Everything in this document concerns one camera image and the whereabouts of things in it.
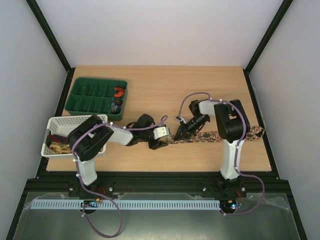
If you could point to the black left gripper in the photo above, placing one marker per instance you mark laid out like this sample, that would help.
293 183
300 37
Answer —
160 144

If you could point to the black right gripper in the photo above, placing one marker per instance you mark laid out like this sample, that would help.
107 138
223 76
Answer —
185 128

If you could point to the paisley patterned necktie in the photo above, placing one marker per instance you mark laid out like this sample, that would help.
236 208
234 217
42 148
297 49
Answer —
255 133

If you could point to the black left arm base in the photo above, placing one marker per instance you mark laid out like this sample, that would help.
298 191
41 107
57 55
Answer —
100 187

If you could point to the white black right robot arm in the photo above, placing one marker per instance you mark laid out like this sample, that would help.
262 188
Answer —
232 125

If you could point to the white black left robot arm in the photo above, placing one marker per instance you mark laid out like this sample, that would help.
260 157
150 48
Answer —
86 140

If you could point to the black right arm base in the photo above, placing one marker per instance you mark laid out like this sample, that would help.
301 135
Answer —
220 187

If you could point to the dark blue rolled tie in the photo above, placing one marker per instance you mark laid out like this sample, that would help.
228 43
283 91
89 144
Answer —
116 106

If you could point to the orange rolled tie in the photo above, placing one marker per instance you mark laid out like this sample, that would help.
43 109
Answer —
119 92

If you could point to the green compartment organizer tray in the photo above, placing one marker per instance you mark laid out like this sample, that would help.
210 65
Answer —
90 95

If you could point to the white perforated plastic basket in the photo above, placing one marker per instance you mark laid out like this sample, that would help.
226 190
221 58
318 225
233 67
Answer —
61 126

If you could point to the tan patterned tie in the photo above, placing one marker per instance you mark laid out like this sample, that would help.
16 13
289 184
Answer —
60 148

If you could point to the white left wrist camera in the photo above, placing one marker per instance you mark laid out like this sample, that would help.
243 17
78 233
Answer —
160 132

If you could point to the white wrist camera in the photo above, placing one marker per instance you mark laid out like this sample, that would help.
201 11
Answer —
160 132
181 120

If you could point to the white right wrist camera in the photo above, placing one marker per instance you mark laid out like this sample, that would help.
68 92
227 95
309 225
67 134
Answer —
181 120

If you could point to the light blue slotted cable duct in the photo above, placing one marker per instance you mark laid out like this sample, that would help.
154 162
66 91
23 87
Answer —
73 204

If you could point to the black aluminium frame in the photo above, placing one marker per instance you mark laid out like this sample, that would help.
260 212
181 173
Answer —
167 182

